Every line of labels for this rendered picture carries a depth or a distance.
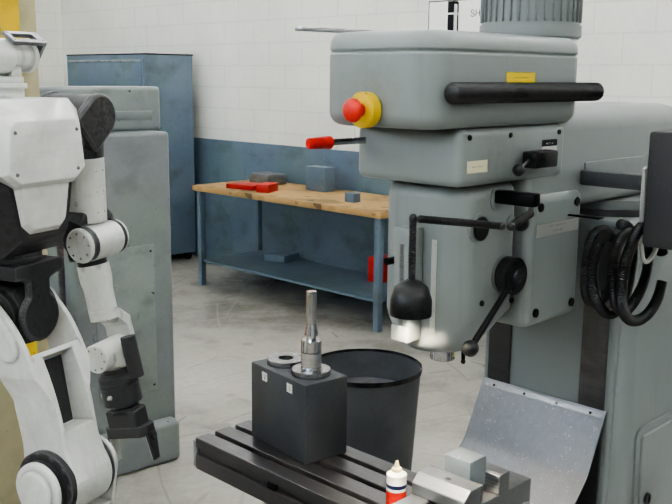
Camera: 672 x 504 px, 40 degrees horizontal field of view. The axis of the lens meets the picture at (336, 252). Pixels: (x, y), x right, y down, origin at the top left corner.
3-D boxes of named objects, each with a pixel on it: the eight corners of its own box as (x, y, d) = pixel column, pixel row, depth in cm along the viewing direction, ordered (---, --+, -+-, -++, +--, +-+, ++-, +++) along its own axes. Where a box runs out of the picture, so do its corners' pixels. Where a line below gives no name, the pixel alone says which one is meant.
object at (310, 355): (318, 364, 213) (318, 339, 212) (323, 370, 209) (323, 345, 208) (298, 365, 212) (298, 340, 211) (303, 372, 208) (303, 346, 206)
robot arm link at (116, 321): (94, 370, 209) (82, 313, 207) (118, 358, 217) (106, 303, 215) (118, 368, 206) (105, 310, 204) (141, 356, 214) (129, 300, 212)
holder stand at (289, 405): (304, 465, 206) (305, 380, 202) (251, 435, 223) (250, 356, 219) (347, 452, 213) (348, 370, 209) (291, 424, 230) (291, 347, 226)
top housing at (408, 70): (429, 131, 146) (432, 27, 143) (314, 124, 164) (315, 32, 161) (583, 122, 178) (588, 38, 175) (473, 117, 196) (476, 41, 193)
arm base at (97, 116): (32, 155, 201) (17, 106, 195) (70, 132, 211) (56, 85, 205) (87, 159, 194) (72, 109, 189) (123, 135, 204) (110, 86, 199)
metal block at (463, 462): (469, 492, 175) (470, 463, 173) (443, 483, 179) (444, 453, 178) (485, 484, 178) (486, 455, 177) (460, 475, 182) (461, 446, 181)
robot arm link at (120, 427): (96, 443, 211) (84, 393, 209) (121, 427, 219) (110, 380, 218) (140, 441, 205) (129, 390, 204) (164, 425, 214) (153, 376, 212)
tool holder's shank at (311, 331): (316, 336, 211) (316, 289, 209) (319, 340, 208) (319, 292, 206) (302, 337, 210) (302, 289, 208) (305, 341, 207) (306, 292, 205)
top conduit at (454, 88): (460, 104, 144) (460, 82, 144) (439, 104, 147) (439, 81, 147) (604, 101, 176) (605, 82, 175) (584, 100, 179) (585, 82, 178)
